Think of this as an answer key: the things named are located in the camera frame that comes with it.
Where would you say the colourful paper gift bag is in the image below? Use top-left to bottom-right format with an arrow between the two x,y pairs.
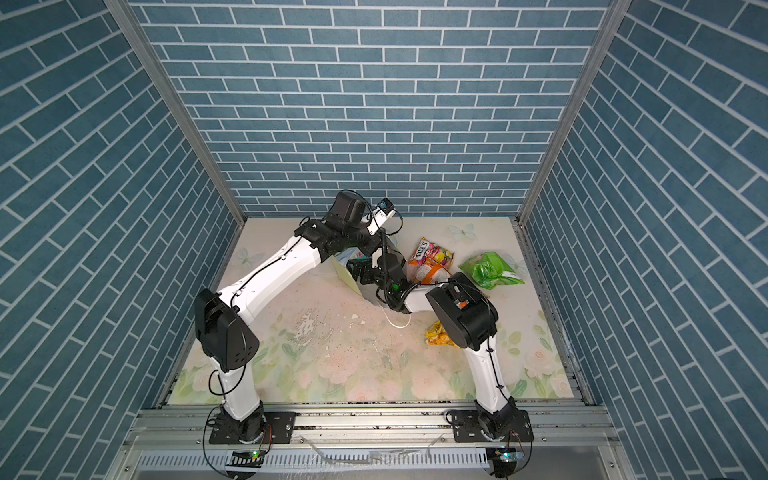
335,248 -> 416,330

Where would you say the orange white snack packet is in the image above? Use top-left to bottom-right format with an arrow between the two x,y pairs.
415,259 -> 451,285

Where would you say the yellow snack packet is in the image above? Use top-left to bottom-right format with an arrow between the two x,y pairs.
425,321 -> 458,347

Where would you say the green snack packet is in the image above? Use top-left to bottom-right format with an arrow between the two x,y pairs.
459,251 -> 525,290

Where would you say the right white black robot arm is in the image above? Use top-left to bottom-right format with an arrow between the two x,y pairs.
346,254 -> 534,442

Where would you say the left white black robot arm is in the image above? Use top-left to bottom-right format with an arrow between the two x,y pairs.
194,189 -> 395,423

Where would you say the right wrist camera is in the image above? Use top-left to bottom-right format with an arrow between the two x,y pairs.
371,248 -> 386,270

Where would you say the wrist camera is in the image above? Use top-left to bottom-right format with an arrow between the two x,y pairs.
371,248 -> 386,270
367,198 -> 395,235

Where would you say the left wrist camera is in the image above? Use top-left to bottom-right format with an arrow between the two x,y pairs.
367,198 -> 395,235

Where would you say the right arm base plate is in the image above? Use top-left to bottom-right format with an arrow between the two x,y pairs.
445,408 -> 534,443

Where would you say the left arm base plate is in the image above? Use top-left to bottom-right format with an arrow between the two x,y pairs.
206,409 -> 296,445

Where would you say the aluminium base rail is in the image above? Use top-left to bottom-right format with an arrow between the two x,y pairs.
107,400 -> 633,479

